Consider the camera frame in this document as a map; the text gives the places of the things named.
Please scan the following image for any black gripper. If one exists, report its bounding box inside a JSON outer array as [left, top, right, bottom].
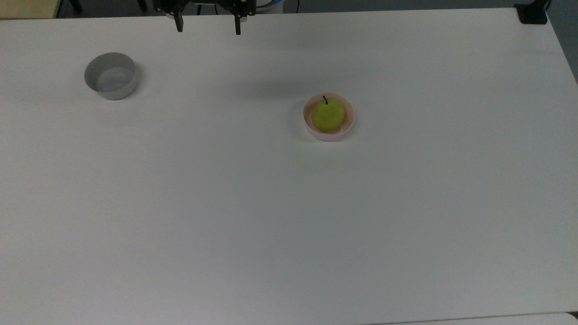
[[153, 0, 257, 36]]

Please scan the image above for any green pear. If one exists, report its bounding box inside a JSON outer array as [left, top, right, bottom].
[[312, 95, 346, 134]]

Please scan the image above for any grey plastic bowl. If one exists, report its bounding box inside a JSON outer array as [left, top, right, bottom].
[[84, 52, 137, 101]]

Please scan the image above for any pink plastic bowl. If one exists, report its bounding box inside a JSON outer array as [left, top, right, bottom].
[[303, 93, 355, 142]]

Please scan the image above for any yellow wooden table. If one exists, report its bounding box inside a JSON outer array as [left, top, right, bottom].
[[0, 0, 62, 20]]

